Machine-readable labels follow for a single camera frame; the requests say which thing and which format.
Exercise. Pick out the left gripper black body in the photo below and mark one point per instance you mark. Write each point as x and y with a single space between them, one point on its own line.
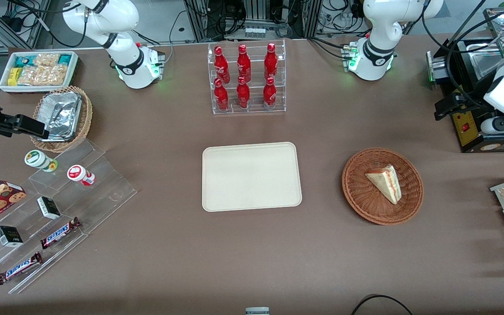
467 103

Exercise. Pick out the triangular sandwich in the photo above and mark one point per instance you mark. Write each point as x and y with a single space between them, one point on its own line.
385 183

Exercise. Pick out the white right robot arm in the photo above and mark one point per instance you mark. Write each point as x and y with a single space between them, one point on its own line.
125 17

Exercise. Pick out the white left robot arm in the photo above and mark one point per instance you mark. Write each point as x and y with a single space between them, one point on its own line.
379 26

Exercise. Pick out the light wicker basket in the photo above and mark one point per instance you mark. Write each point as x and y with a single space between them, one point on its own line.
86 113

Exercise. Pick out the brown wicker basket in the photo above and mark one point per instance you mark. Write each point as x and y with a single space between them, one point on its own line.
365 210

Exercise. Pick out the beige plastic tray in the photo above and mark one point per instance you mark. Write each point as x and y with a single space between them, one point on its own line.
252 177

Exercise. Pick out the black roller grill appliance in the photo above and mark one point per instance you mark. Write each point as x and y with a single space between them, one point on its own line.
464 131

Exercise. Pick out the green lid yogurt cup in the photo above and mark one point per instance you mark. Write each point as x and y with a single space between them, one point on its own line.
35 158

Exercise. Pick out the aluminium foil container stack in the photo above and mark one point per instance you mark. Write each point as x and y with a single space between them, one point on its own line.
61 116

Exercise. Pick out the white snack bin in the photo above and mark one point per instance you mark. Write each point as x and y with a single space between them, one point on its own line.
37 89

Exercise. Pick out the yellow snack packet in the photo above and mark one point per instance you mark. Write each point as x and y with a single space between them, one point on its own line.
13 76

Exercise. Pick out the clear puffed snack bag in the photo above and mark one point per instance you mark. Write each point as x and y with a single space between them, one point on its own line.
42 75
46 59

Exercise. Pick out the teal snack packet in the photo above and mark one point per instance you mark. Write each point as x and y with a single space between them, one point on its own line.
64 58
23 60

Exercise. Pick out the red lid yogurt cup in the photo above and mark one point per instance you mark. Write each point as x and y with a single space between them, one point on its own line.
77 173

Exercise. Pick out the small black box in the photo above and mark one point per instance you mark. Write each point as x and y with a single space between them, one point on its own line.
48 208
9 236

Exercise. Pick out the clear acrylic step display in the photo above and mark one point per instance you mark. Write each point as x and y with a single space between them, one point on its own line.
103 192

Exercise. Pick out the Snickers chocolate bar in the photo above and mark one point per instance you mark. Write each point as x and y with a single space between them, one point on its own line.
19 268
59 233

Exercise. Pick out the red soda bottle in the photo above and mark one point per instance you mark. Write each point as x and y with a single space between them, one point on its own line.
221 65
243 94
271 61
243 63
270 93
221 95

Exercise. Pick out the clear acrylic bottle rack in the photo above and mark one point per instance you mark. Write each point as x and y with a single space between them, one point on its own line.
256 109

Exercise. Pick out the white power strip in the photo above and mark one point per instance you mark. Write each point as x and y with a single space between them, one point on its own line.
255 33

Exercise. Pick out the small grey device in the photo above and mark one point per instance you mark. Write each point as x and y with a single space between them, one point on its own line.
257 311

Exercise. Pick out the aluminium frame rack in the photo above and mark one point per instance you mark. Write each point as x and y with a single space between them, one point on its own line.
195 22

